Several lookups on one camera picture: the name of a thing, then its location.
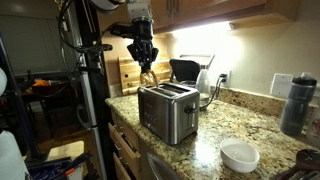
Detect black power plug cable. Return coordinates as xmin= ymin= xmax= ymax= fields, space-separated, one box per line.
xmin=199 ymin=73 xmax=228 ymax=112

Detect white ceramic bowl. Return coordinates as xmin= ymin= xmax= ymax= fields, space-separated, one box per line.
xmin=219 ymin=138 xmax=261 ymax=174

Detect brown bread piece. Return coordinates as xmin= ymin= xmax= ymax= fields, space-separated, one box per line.
xmin=139 ymin=69 xmax=159 ymax=88

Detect under-cabinet light strip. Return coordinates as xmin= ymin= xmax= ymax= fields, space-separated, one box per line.
xmin=171 ymin=21 xmax=233 ymax=38

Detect white switch plate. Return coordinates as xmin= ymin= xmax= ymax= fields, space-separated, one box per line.
xmin=269 ymin=72 xmax=295 ymax=99

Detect blue and black tool clutter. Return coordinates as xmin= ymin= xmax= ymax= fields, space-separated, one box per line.
xmin=25 ymin=150 xmax=93 ymax=180

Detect small orange object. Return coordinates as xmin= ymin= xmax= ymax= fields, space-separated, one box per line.
xmin=31 ymin=78 xmax=53 ymax=88

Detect black stand pole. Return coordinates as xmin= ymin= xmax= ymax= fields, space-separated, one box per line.
xmin=73 ymin=0 xmax=117 ymax=180

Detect wooden cutting board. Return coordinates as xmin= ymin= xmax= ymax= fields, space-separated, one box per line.
xmin=117 ymin=54 xmax=173 ymax=97

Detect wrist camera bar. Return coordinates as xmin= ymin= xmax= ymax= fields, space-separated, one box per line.
xmin=109 ymin=23 xmax=138 ymax=39

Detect black coffee maker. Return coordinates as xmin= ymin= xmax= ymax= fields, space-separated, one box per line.
xmin=168 ymin=54 xmax=216 ymax=88

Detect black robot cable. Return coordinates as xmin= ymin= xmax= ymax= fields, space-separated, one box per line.
xmin=58 ymin=0 xmax=118 ymax=54

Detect clear glass bottle silver cap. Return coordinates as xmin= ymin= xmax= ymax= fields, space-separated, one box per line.
xmin=195 ymin=64 xmax=212 ymax=111

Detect wooden stool top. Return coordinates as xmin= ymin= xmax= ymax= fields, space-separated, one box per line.
xmin=45 ymin=140 xmax=86 ymax=162

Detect white wall outlet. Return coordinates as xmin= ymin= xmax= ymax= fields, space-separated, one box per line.
xmin=218 ymin=70 xmax=232 ymax=89

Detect white rounded housing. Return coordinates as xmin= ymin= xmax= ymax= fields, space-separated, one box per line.
xmin=0 ymin=129 xmax=32 ymax=180

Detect stainless steel toaster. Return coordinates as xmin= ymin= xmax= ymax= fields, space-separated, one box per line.
xmin=137 ymin=82 xmax=201 ymax=146

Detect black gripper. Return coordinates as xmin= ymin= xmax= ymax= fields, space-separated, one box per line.
xmin=126 ymin=18 xmax=160 ymax=73

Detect grey sports bottle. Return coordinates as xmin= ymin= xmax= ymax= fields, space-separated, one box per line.
xmin=278 ymin=72 xmax=318 ymax=137

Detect black round utensil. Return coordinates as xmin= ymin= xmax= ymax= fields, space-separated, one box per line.
xmin=269 ymin=148 xmax=320 ymax=180

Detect wooden drawer cabinet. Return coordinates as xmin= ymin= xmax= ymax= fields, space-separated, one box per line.
xmin=107 ymin=108 xmax=149 ymax=180

